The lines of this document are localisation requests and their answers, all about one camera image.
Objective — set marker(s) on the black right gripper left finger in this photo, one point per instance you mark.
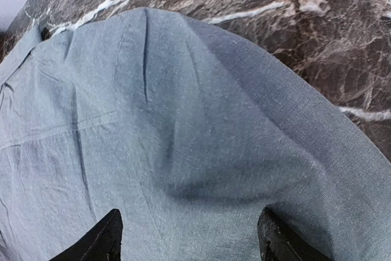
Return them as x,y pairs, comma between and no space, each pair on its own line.
101,243

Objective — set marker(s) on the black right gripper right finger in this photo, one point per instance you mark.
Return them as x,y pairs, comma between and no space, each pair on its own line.
279,242

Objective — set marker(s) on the grey long sleeve shirt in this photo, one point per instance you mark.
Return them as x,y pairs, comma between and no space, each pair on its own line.
187,129

